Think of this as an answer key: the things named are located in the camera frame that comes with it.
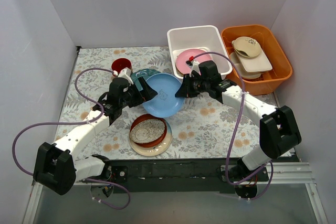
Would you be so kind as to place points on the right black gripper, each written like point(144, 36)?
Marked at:
point(191, 85)

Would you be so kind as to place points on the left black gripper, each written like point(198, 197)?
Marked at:
point(140, 93)

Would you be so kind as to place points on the pink plate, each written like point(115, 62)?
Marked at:
point(182, 56)

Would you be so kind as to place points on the yellow woven bamboo plate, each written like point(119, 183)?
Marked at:
point(179, 73)

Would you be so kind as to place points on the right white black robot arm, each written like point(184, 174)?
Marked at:
point(278, 130)

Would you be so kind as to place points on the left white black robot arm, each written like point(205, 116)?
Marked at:
point(57, 166)

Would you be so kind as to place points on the stack of plates under blue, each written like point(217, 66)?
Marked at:
point(145, 73)

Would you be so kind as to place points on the white plastic bin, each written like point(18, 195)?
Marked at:
point(205, 37)

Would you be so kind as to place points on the red brown bowl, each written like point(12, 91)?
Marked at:
point(146, 117)

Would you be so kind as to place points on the speckled white plate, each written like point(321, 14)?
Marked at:
point(147, 131)

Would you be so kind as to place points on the red black lacquer cup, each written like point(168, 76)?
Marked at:
point(119, 64)

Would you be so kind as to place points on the floral patterned mat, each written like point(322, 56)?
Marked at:
point(203, 128)

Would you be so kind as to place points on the cream plate with blue rim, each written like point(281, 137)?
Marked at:
point(156, 150)

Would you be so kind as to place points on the rectangular cream dish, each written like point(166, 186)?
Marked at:
point(257, 64)

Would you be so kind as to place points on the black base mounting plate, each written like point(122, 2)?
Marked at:
point(172, 177)

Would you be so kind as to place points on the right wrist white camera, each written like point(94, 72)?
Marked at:
point(194, 67)

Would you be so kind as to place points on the wrist white camera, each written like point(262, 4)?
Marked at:
point(126, 74)
point(194, 67)

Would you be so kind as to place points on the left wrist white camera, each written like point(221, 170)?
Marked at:
point(126, 74)

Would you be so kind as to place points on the aluminium rail frame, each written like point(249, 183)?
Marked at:
point(288, 195)

